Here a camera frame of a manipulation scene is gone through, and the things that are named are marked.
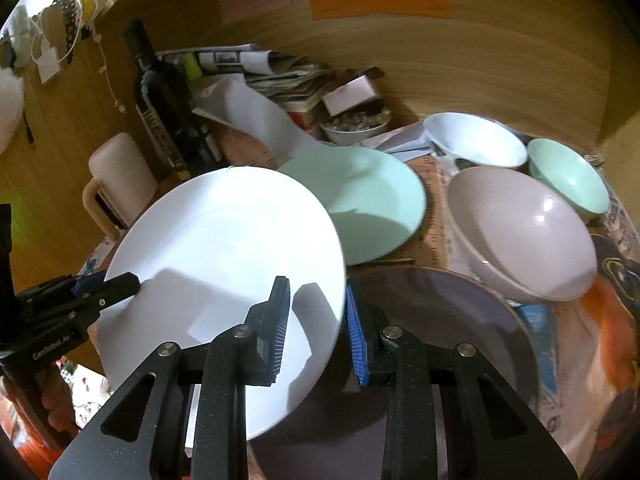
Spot patterned black-white ribbon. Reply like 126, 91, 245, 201
55, 0, 83, 66

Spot beige thermos mug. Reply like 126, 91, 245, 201
82, 132, 158, 238

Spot person's left hand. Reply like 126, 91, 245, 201
2, 367, 81, 446

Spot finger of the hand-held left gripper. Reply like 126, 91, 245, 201
27, 272, 142, 322
15, 272, 108, 307

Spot brown ruler-printed cardboard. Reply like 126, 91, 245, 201
380, 155, 451, 266

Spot stack of newspapers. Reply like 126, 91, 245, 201
157, 42, 336, 111

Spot dark wine bottle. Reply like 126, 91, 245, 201
123, 18, 221, 177

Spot white paper tags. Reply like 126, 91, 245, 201
35, 42, 66, 85

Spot orange sticky note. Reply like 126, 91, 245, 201
309, 0, 448, 21

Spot white paper sheet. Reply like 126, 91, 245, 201
192, 77, 326, 158

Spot mint green plate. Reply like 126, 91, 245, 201
276, 146, 427, 266

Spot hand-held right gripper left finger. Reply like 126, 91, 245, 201
47, 276, 292, 480

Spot blue printed card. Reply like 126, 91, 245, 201
85, 237, 121, 281

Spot printed newspaper sheet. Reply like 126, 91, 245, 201
515, 160, 640, 480

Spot pale pink bowl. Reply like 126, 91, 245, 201
446, 166, 598, 305

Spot small white box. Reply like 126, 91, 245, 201
321, 74, 378, 116

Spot small bowl of pebbles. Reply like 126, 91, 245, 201
320, 107, 393, 147

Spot white plate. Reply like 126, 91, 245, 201
96, 166, 347, 442

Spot white envelopes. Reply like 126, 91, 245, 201
370, 122, 436, 156

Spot small mint green bowl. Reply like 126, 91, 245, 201
527, 138, 611, 221

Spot white fluffy plush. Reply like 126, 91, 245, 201
0, 67, 27, 153

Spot white bowl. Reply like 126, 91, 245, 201
424, 112, 528, 171

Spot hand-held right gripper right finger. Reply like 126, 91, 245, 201
346, 279, 586, 480

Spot mauve plate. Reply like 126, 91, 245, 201
250, 265, 542, 480

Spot blue booklet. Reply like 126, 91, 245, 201
517, 302, 563, 396

